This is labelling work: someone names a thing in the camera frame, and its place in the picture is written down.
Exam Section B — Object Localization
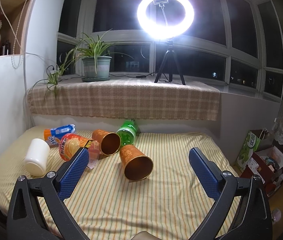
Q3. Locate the white plastic jar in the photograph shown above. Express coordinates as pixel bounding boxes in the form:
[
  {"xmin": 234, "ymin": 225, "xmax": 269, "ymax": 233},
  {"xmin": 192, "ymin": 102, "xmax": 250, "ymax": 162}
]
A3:
[{"xmin": 24, "ymin": 138, "xmax": 50, "ymax": 177}]

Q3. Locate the white bead pull cord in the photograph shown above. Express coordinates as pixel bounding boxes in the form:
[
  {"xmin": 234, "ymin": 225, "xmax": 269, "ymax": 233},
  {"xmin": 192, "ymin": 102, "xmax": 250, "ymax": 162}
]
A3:
[{"xmin": 0, "ymin": 0, "xmax": 38, "ymax": 69}]

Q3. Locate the far orange gold-rimmed cup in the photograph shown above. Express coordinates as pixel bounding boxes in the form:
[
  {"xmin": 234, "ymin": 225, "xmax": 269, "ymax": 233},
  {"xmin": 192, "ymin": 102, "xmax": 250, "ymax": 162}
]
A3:
[{"xmin": 92, "ymin": 129, "xmax": 121, "ymax": 156}]

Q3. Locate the green plastic bottle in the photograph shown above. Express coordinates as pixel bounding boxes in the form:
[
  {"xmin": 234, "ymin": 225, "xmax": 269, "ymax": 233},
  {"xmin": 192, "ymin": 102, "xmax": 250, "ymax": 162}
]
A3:
[{"xmin": 116, "ymin": 119, "xmax": 138, "ymax": 147}]

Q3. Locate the red orange snack cup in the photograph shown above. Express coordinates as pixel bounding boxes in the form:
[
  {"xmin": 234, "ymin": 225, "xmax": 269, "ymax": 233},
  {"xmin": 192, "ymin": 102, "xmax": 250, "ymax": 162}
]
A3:
[{"xmin": 59, "ymin": 133, "xmax": 101, "ymax": 161}]

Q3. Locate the orange gold-rimmed cup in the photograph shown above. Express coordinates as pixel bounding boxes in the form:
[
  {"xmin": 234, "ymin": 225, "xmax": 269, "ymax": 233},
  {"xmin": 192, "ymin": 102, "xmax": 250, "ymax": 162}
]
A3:
[
  {"xmin": 120, "ymin": 145, "xmax": 153, "ymax": 181},
  {"xmin": 92, "ymin": 129, "xmax": 121, "ymax": 156}
]

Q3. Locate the red gift box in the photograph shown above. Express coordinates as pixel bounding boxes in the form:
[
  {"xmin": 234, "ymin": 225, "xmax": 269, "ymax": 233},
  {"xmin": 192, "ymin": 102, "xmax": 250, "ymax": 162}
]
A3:
[{"xmin": 240, "ymin": 146, "xmax": 283, "ymax": 197}]

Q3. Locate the striped yellow bed sheet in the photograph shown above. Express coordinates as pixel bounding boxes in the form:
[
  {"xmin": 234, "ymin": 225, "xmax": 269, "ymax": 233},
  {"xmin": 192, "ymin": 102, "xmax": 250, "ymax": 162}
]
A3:
[{"xmin": 0, "ymin": 126, "xmax": 238, "ymax": 239}]

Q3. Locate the green white paper bag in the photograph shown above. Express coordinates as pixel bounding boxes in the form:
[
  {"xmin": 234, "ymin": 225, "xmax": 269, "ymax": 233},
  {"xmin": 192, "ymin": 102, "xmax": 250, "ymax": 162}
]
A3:
[{"xmin": 235, "ymin": 129, "xmax": 272, "ymax": 172}]

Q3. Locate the near orange gold-rimmed cup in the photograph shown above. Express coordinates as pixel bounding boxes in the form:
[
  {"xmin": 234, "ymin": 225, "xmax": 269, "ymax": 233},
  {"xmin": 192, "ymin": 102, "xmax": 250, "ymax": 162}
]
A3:
[{"xmin": 120, "ymin": 145, "xmax": 153, "ymax": 181}]

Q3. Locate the black tripod stand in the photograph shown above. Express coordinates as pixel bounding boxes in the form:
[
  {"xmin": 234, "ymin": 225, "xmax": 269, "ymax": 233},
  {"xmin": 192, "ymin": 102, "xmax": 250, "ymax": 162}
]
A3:
[{"xmin": 154, "ymin": 39, "xmax": 186, "ymax": 85}]

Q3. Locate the potted spider plant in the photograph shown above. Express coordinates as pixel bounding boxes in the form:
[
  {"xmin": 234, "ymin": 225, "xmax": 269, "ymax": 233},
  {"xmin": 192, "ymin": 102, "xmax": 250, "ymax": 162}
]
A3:
[{"xmin": 25, "ymin": 29, "xmax": 132, "ymax": 100}]

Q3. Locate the bright ring light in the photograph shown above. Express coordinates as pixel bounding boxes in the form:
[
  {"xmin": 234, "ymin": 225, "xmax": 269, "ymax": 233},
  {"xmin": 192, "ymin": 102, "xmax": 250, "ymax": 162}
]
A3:
[{"xmin": 137, "ymin": 0, "xmax": 195, "ymax": 41}]

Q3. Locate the plaid beige sill cloth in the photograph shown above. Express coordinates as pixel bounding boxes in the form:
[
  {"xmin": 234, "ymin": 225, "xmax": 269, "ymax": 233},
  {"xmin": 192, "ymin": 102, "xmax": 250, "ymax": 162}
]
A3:
[{"xmin": 27, "ymin": 79, "xmax": 221, "ymax": 121}]

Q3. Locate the blue orange label bottle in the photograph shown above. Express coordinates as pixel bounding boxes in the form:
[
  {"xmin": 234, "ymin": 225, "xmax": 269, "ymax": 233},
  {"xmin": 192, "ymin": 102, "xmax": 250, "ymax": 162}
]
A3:
[{"xmin": 43, "ymin": 124, "xmax": 76, "ymax": 147}]

